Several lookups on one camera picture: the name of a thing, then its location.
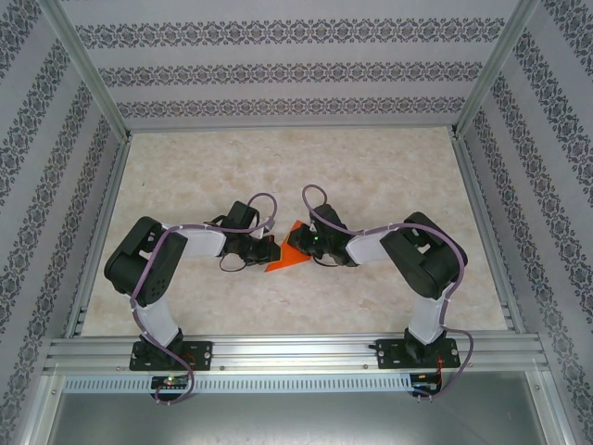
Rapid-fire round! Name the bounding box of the orange paper sheet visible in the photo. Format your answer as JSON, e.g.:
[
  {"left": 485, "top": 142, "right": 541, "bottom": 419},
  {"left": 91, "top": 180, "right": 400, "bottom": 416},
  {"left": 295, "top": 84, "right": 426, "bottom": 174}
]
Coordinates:
[{"left": 263, "top": 219, "right": 314, "bottom": 274}]

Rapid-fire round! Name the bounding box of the sheet metal tray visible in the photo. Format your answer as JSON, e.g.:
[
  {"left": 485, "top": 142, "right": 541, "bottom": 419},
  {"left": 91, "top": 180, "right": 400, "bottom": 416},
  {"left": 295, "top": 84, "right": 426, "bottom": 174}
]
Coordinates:
[{"left": 34, "top": 373, "right": 574, "bottom": 445}]

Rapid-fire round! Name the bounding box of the small controller board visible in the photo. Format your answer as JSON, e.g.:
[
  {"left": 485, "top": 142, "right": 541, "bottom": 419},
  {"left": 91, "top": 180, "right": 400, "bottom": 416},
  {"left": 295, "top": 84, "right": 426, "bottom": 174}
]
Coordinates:
[
  {"left": 410, "top": 370, "right": 445, "bottom": 396},
  {"left": 150, "top": 375, "right": 190, "bottom": 391}
]

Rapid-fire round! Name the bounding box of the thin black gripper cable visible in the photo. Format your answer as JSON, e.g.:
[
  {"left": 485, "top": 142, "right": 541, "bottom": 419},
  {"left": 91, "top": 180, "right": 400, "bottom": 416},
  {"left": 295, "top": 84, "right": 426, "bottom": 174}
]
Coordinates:
[
  {"left": 218, "top": 252, "right": 249, "bottom": 273},
  {"left": 312, "top": 252, "right": 344, "bottom": 269}
]

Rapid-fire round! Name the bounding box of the long aluminium mounting rail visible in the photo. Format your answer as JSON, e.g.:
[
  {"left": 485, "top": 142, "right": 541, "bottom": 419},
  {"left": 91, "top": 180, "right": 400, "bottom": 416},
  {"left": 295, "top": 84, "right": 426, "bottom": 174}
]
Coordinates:
[{"left": 44, "top": 336, "right": 551, "bottom": 375}]

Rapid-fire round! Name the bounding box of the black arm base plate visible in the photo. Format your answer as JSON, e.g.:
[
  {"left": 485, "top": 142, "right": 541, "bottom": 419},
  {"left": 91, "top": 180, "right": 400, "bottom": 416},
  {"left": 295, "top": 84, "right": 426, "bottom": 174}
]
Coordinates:
[
  {"left": 375, "top": 337, "right": 460, "bottom": 371},
  {"left": 131, "top": 340, "right": 214, "bottom": 372}
]

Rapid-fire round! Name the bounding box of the slotted grey cable duct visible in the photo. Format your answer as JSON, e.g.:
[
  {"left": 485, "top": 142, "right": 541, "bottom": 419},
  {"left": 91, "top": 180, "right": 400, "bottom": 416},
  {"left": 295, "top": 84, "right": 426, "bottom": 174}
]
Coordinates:
[{"left": 62, "top": 374, "right": 414, "bottom": 395}]

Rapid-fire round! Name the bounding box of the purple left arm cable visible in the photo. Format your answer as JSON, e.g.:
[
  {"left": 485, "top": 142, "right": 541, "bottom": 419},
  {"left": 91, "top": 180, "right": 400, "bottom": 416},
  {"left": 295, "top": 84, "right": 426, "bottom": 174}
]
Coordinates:
[{"left": 129, "top": 192, "right": 279, "bottom": 407}]

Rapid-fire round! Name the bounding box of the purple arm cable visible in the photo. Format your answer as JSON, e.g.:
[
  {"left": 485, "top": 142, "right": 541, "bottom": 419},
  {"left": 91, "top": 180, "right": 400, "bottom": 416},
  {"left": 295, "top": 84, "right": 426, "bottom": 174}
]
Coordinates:
[
  {"left": 129, "top": 192, "right": 279, "bottom": 407},
  {"left": 300, "top": 184, "right": 474, "bottom": 403}
]

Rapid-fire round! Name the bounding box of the aluminium table edge rail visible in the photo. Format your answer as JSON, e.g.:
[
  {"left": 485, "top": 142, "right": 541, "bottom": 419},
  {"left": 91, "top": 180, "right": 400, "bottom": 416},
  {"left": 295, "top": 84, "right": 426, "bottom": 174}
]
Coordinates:
[
  {"left": 451, "top": 136, "right": 528, "bottom": 335},
  {"left": 63, "top": 136, "right": 134, "bottom": 338}
]

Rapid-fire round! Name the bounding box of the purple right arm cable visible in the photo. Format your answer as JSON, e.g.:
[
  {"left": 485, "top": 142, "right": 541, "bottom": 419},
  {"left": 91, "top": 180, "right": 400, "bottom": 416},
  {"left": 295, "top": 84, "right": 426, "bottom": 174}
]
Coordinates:
[{"left": 300, "top": 184, "right": 474, "bottom": 403}]

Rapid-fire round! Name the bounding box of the aluminium frame post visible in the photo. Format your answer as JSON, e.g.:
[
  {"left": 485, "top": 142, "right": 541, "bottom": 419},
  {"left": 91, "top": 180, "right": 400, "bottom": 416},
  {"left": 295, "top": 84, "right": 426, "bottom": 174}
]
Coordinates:
[
  {"left": 40, "top": 0, "right": 133, "bottom": 143},
  {"left": 453, "top": 0, "right": 544, "bottom": 140}
]

